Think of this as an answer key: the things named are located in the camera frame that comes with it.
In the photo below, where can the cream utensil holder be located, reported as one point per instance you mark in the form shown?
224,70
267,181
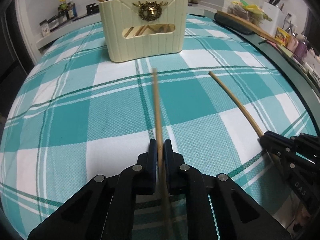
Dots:
150,47

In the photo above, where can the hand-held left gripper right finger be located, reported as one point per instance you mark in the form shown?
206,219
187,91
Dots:
168,155

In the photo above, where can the purple bottle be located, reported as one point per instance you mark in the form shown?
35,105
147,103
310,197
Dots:
300,47

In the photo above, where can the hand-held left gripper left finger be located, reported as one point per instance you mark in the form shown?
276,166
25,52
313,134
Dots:
152,155

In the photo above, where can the wooden cutting board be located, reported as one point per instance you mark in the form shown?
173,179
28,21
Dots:
250,25

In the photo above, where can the dark tray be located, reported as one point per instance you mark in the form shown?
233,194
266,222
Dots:
230,25

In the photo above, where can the green label bottle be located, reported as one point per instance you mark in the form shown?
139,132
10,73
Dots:
62,11

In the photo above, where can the spice jar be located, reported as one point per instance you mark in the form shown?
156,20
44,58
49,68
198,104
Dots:
45,28
53,24

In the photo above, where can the dark sauce bottle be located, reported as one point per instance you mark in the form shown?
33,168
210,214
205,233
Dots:
71,11

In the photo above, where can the black gas stove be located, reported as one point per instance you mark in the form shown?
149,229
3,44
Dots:
92,8

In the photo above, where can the plastic bag of vegetables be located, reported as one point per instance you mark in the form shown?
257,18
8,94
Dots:
243,11

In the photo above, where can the teal plaid tablecloth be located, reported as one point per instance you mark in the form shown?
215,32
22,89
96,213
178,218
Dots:
75,105

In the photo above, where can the white knife block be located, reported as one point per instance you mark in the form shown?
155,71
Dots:
271,16

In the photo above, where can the dark refrigerator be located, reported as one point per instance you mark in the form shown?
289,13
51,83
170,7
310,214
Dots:
10,62

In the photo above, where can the yellow packet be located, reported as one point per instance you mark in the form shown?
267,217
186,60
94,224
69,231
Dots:
282,36

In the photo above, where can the pink cup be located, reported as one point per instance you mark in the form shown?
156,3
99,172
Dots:
292,43

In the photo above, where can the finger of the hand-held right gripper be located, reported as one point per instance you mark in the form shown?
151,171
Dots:
308,146
275,142

